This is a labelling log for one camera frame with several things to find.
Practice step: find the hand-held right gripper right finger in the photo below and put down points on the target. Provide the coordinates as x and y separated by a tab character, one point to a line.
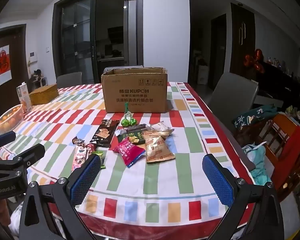
218	180

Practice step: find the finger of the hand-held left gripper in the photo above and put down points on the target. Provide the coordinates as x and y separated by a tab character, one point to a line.
4	138
31	155

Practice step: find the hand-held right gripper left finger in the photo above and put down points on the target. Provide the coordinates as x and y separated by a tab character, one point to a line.
86	177

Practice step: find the long pink snack packet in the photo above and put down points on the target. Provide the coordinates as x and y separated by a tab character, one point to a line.
79	157

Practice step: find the small green snack packet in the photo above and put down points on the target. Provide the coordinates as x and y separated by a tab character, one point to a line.
99	155

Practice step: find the small red snack packet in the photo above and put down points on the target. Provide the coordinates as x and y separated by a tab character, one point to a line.
91	147

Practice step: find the dark candy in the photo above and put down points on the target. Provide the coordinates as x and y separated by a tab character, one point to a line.
78	141

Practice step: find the black cracker packet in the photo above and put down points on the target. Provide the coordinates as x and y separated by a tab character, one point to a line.
104	133

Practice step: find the green cracker packet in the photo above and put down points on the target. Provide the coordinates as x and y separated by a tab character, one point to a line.
132	139

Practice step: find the dark grey snack packet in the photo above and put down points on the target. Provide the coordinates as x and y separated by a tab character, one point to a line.
129	129

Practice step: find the green foil candy ball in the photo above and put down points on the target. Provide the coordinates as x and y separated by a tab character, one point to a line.
125	123
133	121

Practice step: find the large beige snack packet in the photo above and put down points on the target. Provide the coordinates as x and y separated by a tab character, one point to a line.
157	151

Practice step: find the small beige snack packet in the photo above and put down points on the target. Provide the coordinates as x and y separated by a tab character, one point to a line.
150	134

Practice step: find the white snack packet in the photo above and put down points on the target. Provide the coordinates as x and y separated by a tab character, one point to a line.
162	127

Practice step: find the brown cardboard box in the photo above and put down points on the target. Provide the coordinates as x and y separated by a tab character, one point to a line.
133	97

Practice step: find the clear plastic bowl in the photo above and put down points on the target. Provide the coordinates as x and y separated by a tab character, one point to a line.
0	127

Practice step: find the pile of oranges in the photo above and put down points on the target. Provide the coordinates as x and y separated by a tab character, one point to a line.
9	117

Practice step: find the teal cloth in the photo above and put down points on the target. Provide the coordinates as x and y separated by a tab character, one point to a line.
258	162

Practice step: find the white drink carton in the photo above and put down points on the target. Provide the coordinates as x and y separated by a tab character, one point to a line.
24	97

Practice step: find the striped colourful tablecloth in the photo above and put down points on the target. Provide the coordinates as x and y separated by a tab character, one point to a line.
165	180

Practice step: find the woven yellow storage box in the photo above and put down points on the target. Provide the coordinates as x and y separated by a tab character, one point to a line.
43	95

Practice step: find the dark wooden door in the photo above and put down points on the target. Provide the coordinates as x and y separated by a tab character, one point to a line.
17	80

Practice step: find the orange snack bag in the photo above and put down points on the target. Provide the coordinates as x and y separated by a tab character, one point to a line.
285	155

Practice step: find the red paper door poster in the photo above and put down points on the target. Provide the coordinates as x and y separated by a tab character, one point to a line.
3	65

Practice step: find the dark green snack bag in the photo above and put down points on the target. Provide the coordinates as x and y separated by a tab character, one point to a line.
255	116

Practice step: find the grey dining chair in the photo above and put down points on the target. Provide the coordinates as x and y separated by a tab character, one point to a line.
235	97
68	80

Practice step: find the dark sideboard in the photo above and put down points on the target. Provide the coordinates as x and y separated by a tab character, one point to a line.
280	82

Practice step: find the sliding glass door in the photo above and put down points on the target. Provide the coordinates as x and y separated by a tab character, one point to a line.
77	42

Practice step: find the orange foil balloon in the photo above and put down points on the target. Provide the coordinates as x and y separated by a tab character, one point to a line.
252	61

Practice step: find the white wall intercom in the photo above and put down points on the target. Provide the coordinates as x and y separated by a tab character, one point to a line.
33	57

